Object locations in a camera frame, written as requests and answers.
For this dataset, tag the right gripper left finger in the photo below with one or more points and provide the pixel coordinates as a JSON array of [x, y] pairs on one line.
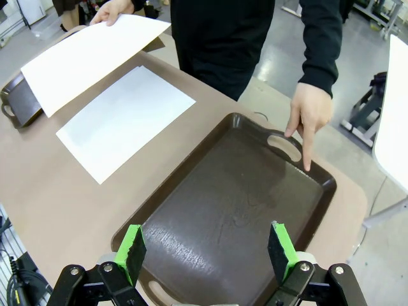
[[127, 255]]

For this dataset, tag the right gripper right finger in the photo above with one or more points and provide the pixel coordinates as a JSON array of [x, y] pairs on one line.
[[283, 255]]

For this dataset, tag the white A4 paper sheet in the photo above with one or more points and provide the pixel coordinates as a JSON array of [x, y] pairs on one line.
[[95, 57], [124, 124]]

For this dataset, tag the person's left forearm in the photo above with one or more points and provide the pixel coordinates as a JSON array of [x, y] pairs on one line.
[[320, 48]]

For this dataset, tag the person's left hand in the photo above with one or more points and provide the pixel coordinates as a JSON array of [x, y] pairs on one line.
[[310, 108]]

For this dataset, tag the person's right hand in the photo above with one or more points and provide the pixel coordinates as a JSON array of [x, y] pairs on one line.
[[111, 12]]

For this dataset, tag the brown plastic tray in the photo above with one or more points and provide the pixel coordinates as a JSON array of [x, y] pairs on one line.
[[19, 102], [223, 207]]

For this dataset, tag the white side table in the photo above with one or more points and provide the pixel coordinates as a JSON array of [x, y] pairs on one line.
[[395, 111]]

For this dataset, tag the person's black sweater torso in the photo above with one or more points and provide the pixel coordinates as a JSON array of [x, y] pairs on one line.
[[220, 41]]

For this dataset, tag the white cabinet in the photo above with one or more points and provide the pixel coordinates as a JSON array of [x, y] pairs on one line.
[[32, 11]]

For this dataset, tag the black metal stool frame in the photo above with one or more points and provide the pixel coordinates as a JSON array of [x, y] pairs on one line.
[[369, 105]]

